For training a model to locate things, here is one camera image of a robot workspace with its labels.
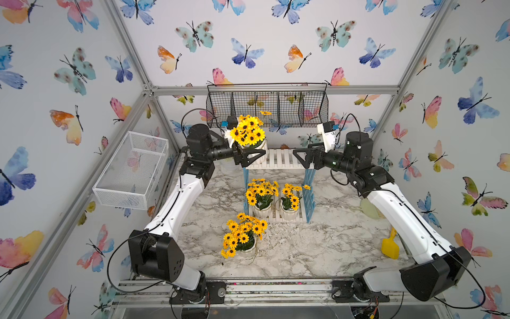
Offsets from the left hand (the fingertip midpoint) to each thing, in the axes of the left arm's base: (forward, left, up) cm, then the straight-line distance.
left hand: (260, 141), depth 65 cm
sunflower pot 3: (-8, -12, -25) cm, 29 cm away
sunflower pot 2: (-5, 0, -24) cm, 24 cm away
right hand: (0, -15, -3) cm, 15 cm away
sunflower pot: (-21, +7, -26) cm, 34 cm away
